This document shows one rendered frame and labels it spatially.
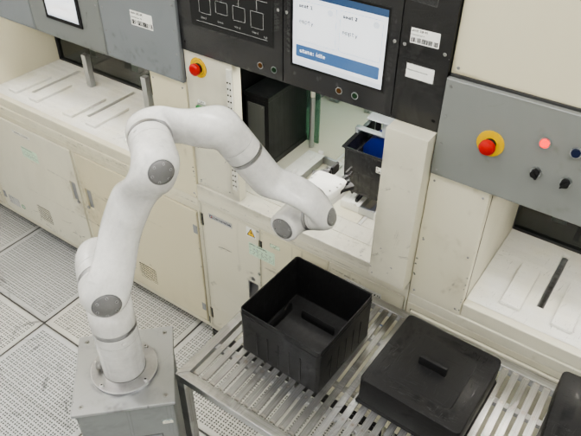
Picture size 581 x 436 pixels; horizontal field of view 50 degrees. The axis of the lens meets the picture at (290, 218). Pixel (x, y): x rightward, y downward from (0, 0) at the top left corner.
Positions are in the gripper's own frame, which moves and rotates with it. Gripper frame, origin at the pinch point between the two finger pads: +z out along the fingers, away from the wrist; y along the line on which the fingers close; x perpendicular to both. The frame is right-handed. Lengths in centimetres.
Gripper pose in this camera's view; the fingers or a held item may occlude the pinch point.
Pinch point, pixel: (341, 171)
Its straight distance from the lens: 182.3
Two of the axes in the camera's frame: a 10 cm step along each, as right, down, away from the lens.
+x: 0.1, -7.8, -6.3
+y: 8.4, 3.5, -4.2
